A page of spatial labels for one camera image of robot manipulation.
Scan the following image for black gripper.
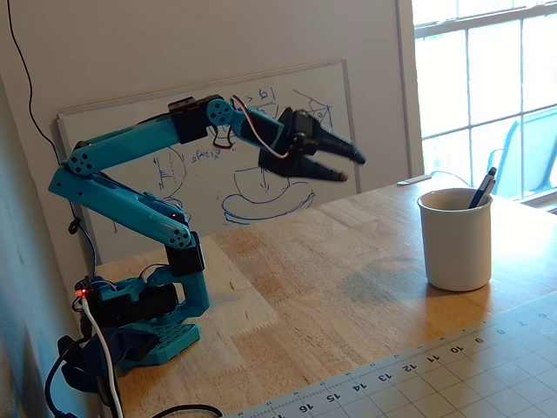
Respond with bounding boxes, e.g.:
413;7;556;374
258;106;367;183

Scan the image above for black ballpoint pen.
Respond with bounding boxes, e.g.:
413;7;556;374
468;166;498;209

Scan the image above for white ceramic mug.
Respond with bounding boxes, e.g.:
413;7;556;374
416;187;494;293

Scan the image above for white framed window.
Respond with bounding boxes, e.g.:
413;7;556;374
411;0;557;206

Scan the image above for whiteboard with blue writing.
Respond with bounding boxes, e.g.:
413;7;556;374
56;58;362;266

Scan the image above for blue outdoor chair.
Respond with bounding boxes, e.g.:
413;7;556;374
486;106;557;201

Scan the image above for gridded cutting mat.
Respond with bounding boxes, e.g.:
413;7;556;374
225;292;557;418

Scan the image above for dark blue table clamp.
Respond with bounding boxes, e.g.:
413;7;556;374
60;328;158;393

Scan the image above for white USB cable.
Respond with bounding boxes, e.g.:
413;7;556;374
81;299;126;418

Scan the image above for thin black wall cable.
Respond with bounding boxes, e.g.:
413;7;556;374
5;0;97;267

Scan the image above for black power cable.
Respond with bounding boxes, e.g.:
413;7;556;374
44;334;224;418

